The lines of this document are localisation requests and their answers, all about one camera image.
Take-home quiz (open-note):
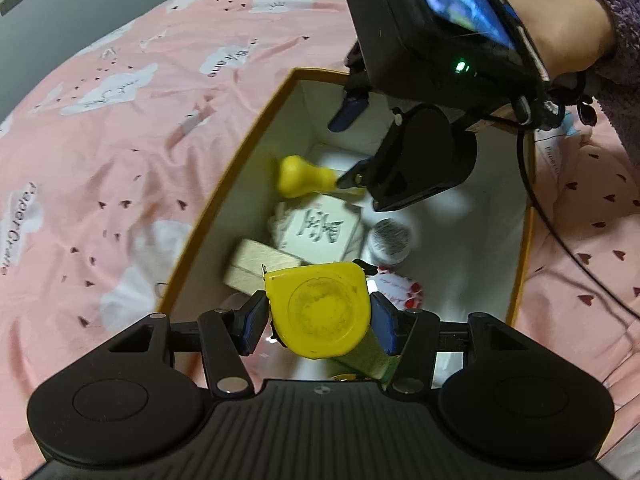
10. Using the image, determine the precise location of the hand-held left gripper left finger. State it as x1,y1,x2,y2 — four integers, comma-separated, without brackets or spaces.
107,292,271,399

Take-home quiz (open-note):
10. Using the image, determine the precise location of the person's right forearm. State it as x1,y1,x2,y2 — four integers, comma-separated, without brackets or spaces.
500,0,640,182

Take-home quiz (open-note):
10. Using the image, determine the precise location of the yellow tape measure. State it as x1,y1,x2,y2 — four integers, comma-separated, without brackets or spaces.
263,261,374,360

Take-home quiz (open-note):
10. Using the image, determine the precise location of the gold ribbed box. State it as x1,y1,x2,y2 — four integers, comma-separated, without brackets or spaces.
327,322,402,382

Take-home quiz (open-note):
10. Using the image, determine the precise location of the light wooden block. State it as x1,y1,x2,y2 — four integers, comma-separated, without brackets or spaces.
223,239,306,295

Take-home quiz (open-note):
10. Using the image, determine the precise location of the white box with characters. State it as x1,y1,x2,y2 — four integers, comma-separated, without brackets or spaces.
268,195,364,263

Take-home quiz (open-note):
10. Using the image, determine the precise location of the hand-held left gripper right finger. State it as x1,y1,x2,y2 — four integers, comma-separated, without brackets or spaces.
369,291,552,400

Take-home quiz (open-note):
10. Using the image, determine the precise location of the black cable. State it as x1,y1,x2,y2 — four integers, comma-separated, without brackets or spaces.
516,110,640,320

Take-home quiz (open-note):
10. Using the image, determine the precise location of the white cardboard box yellow rim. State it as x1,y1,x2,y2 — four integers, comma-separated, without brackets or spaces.
157,66,539,382

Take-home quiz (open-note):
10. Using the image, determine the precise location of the yellow pear-shaped toy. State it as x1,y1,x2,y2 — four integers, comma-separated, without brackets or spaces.
277,155,367,199

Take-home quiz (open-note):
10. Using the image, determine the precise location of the pink printed blanket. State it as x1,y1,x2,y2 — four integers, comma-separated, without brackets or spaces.
0,0,640,480

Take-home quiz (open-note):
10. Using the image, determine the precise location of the round tin grey lid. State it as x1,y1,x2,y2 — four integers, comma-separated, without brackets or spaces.
366,218,415,267

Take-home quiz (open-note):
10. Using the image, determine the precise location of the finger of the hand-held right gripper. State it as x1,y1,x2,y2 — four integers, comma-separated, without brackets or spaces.
336,157,375,194
328,76,372,132

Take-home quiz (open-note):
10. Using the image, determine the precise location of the black wrist strap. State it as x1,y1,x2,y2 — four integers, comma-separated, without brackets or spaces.
542,72,601,128

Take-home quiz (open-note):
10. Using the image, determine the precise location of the red and white round lid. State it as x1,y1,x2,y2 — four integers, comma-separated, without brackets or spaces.
372,265,425,314

